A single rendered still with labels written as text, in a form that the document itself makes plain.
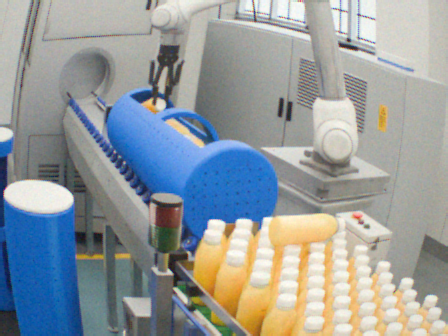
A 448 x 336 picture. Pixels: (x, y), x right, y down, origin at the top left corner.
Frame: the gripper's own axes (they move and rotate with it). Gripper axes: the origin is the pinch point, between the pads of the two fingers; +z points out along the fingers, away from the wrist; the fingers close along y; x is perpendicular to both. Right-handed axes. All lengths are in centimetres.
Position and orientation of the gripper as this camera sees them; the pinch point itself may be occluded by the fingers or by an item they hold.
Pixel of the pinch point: (161, 95)
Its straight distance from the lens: 241.9
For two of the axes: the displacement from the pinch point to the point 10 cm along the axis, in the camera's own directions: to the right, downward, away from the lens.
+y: -9.1, 0.0, -4.2
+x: 4.0, 2.9, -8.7
